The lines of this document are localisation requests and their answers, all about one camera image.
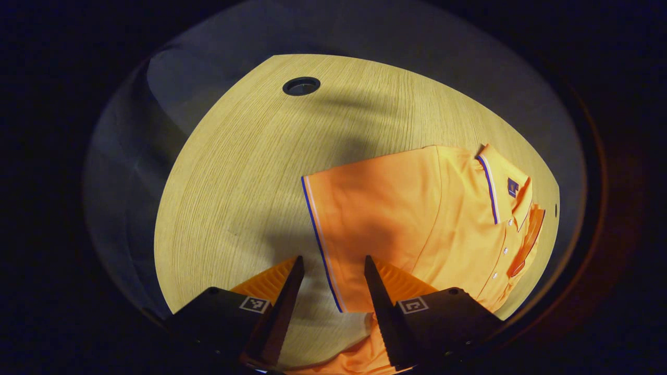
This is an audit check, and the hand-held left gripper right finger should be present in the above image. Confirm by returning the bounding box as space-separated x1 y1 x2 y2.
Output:
364 255 505 371

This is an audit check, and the orange T-shirt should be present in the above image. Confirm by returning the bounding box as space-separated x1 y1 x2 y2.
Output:
284 143 546 375

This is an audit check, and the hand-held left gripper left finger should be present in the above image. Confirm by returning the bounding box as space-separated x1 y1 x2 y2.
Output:
166 255 305 368

